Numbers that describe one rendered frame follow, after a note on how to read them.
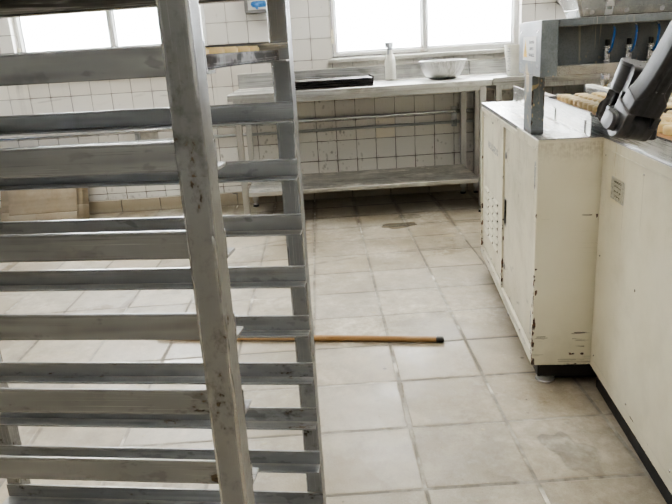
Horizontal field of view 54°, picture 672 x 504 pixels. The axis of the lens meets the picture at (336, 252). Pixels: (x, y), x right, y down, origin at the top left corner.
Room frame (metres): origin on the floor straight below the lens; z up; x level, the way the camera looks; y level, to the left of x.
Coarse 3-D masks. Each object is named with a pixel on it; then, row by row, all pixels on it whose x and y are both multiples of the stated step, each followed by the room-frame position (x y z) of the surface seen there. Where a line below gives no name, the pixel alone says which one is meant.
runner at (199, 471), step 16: (0, 464) 0.68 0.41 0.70; (16, 464) 0.68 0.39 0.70; (32, 464) 0.68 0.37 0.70; (48, 464) 0.67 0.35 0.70; (64, 464) 0.67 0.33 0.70; (80, 464) 0.67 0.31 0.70; (96, 464) 0.67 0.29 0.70; (112, 464) 0.66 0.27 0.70; (128, 464) 0.66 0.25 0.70; (144, 464) 0.66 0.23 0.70; (160, 464) 0.66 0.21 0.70; (176, 464) 0.65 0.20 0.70; (192, 464) 0.65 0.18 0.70; (208, 464) 0.65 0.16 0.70; (96, 480) 0.67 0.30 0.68; (112, 480) 0.66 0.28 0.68; (128, 480) 0.66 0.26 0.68; (144, 480) 0.66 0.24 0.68; (160, 480) 0.66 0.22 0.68; (176, 480) 0.65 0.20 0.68; (192, 480) 0.65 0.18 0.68; (208, 480) 0.65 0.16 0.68
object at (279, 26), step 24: (288, 0) 1.08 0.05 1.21; (288, 24) 1.07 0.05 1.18; (288, 72) 1.06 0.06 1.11; (288, 96) 1.06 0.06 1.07; (288, 144) 1.06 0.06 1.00; (288, 192) 1.06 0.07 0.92; (288, 240) 1.06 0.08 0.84; (288, 264) 1.06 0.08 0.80; (312, 336) 1.07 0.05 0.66; (312, 360) 1.06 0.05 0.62; (312, 384) 1.06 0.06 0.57; (312, 432) 1.06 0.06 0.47; (312, 480) 1.06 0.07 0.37
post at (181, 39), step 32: (160, 0) 0.61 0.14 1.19; (192, 0) 0.62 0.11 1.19; (160, 32) 0.62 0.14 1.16; (192, 32) 0.61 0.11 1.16; (192, 64) 0.61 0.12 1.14; (192, 96) 0.61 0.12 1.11; (192, 128) 0.61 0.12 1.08; (192, 160) 0.61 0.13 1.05; (192, 192) 0.61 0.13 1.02; (192, 224) 0.61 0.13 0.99; (192, 256) 0.61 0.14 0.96; (224, 256) 0.63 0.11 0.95; (224, 288) 0.62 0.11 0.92; (224, 320) 0.61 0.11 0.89; (224, 352) 0.61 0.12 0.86; (224, 384) 0.61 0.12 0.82; (224, 416) 0.61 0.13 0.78; (224, 448) 0.61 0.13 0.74; (224, 480) 0.61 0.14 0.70
